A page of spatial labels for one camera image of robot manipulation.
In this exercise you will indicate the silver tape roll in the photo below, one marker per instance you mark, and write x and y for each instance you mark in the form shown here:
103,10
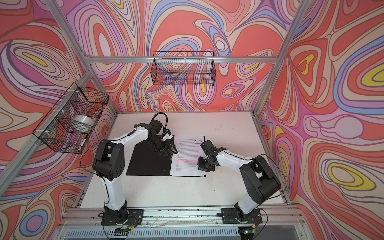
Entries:
84,120

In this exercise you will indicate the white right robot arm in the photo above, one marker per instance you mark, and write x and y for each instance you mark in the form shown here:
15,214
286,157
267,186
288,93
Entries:
259,178

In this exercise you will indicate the black wire basket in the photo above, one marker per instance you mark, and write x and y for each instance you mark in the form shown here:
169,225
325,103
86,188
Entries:
183,68
64,135

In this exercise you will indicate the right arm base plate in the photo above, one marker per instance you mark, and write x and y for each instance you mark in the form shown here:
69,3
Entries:
236,216

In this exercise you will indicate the black wire basket rear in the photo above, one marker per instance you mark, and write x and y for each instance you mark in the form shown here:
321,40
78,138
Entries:
183,68

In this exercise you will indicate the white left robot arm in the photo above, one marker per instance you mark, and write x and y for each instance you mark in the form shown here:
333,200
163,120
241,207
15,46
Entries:
109,162

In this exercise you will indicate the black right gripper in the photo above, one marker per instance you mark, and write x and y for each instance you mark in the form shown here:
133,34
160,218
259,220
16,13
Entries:
201,167

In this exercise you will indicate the white and black file folder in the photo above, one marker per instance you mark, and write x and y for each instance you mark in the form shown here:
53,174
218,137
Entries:
145,162

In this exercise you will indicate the black wire basket left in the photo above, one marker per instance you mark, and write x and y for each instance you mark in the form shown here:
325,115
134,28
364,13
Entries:
64,135

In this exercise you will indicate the aluminium frame post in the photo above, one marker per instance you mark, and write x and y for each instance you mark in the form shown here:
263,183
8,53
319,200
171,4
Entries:
71,37

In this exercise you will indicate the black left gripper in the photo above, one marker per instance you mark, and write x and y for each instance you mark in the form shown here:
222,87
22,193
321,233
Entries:
165,148

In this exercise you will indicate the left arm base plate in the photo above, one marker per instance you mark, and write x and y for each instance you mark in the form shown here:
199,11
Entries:
124,217

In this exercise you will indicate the aluminium front rail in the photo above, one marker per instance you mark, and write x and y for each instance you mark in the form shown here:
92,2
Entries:
270,222

